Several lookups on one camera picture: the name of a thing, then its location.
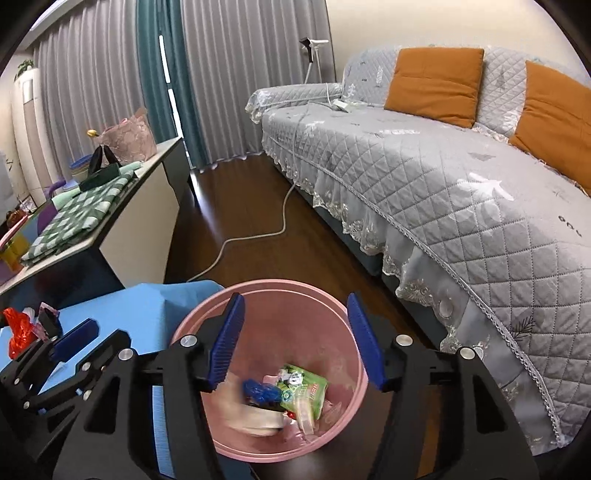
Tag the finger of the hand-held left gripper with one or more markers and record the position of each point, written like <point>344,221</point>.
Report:
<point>53,328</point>
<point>74,339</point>

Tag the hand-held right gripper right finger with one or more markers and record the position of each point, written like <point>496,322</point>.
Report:
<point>364,341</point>

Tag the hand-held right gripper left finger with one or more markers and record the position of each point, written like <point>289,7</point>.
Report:
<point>226,341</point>

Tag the white plastic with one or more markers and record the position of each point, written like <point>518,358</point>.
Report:
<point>31,318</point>

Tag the large red plastic bag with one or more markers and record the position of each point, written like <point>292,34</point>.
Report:
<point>18,332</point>

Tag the blue plastic bag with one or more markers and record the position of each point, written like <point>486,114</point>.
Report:
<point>261,392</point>

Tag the green panda snack packet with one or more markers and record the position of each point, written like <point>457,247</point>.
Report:
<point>304,383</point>

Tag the pink plastic bin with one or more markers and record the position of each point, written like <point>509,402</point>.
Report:
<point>295,314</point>

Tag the blue foam mat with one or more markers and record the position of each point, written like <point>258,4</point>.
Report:
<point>115,309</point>

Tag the colourful rectangular box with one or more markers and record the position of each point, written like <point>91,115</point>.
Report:
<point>14,251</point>

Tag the green checked cloth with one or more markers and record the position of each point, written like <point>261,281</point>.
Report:
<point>78,212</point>

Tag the brown teapot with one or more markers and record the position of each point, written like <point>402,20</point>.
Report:
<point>16,214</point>

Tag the white and dark coffee table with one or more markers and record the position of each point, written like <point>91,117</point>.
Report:
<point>134,230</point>

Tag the purple plastic container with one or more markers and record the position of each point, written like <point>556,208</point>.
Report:
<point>53,187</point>

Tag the dark green box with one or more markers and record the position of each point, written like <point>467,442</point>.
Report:
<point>104,177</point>

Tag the stack of plastic bowls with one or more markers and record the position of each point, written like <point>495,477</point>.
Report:
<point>78,170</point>

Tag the grey quilted sofa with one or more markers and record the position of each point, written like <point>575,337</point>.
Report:
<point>415,184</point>

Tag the white standing air conditioner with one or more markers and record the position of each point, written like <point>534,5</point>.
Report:
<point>32,138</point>

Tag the pink lace bag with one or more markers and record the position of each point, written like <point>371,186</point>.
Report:
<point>131,138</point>

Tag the grey curtain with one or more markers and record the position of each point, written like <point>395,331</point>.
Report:
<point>92,92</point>
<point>254,78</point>

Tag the green potted plant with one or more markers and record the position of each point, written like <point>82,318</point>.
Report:
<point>25,68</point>

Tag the orange cushion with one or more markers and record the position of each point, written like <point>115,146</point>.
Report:
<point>558,124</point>
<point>434,85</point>

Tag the teal curtain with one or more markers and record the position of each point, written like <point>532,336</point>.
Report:
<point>157,55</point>

